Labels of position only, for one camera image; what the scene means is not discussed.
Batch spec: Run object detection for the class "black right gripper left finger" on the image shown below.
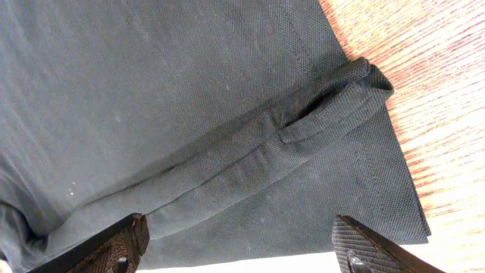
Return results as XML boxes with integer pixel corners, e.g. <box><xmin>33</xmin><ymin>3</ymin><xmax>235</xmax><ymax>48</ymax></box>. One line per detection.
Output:
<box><xmin>29</xmin><ymin>213</ymin><xmax>150</xmax><ymax>273</ymax></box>

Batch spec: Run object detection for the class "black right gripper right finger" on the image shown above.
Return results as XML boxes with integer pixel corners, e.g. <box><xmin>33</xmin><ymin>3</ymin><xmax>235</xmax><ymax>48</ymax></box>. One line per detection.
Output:
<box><xmin>331</xmin><ymin>215</ymin><xmax>443</xmax><ymax>273</ymax></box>

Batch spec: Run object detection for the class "black t-shirt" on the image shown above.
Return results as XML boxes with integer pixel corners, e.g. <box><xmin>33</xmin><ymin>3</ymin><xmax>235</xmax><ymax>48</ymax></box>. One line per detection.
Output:
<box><xmin>1</xmin><ymin>0</ymin><xmax>430</xmax><ymax>272</ymax></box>

